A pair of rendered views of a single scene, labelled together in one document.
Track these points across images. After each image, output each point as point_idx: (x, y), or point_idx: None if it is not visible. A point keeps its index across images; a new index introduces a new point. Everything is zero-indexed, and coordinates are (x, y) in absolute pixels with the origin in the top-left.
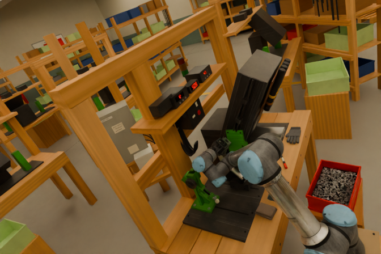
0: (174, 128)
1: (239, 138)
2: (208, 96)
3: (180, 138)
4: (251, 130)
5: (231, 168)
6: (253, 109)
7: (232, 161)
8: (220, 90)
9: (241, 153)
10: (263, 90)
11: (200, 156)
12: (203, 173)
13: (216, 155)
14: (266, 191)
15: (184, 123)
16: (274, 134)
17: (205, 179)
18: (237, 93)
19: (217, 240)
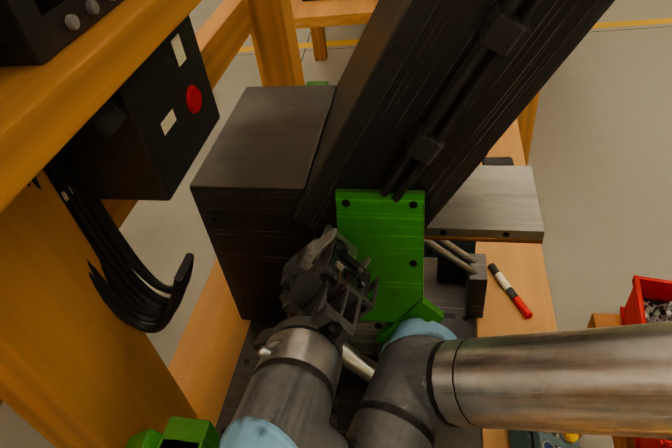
0: (41, 202)
1: (404, 228)
2: (199, 37)
3: (84, 248)
4: (455, 191)
5: (437, 433)
6: (523, 88)
7: (471, 414)
8: (239, 24)
9: (599, 397)
10: None
11: (271, 418)
12: (198, 357)
13: (341, 357)
14: (493, 431)
15: (110, 164)
16: (508, 195)
17: (213, 388)
18: None
19: None
